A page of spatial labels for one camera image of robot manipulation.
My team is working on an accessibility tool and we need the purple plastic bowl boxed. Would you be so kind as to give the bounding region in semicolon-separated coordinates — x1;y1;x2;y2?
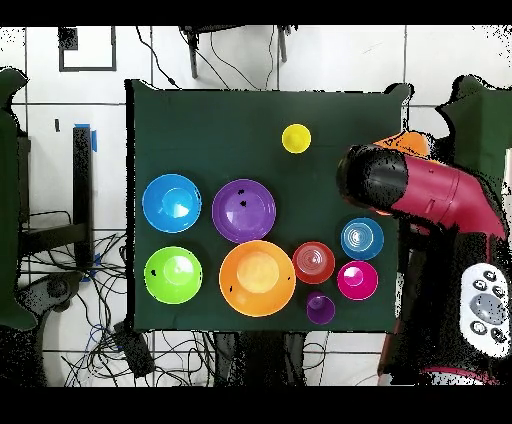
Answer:
211;178;278;245

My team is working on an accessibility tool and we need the small translucent blue bowl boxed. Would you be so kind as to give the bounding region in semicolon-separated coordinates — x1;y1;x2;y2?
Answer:
340;216;385;262

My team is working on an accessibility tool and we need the black chair base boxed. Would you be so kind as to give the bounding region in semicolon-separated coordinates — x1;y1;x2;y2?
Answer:
15;270;85;333

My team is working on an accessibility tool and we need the black square frame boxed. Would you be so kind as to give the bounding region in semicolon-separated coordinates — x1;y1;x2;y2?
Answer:
58;25;118;73

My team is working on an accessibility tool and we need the red plastic bowl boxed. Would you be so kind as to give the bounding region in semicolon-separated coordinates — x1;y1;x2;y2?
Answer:
291;240;336;286

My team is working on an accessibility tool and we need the yellow plastic cup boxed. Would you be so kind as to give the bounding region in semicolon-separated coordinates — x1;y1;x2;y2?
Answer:
280;123;312;155

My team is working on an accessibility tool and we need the blue tape strip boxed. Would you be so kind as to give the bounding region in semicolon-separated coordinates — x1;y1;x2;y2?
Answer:
73;122;98;153

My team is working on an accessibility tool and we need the green cloth covered table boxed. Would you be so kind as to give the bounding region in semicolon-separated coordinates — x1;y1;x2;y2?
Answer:
435;75;512;209
0;67;37;331

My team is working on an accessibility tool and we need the black power strip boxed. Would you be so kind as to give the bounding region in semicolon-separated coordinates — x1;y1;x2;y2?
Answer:
112;321;156;379

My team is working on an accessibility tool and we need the black cable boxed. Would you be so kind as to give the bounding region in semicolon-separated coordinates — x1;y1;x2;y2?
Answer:
134;25;179;88

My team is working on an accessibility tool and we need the purple plastic cup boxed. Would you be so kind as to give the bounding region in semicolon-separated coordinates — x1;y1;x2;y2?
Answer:
305;290;336;326

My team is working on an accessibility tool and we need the large blue bowl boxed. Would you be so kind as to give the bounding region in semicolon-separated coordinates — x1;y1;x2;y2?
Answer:
141;172;203;234

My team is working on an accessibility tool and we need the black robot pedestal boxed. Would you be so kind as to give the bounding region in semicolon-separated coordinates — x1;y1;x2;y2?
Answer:
213;330;307;387

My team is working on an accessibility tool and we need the large orange bowl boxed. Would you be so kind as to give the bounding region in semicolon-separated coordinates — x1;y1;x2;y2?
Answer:
371;130;433;218
218;239;298;318

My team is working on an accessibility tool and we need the pink plastic bowl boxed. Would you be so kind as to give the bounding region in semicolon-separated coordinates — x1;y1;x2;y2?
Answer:
336;260;380;302

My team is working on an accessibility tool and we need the black metal stand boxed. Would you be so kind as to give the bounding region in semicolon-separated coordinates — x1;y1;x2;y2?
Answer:
17;126;94;273

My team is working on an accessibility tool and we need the dark green tablecloth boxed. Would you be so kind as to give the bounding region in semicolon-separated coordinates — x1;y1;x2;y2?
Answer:
124;78;413;333

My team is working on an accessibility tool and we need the green plastic bowl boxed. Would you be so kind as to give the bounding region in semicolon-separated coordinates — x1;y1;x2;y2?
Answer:
143;245;204;306

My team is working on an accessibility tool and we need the tangle of black cables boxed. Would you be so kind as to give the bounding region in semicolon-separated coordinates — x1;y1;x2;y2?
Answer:
19;209;217;387

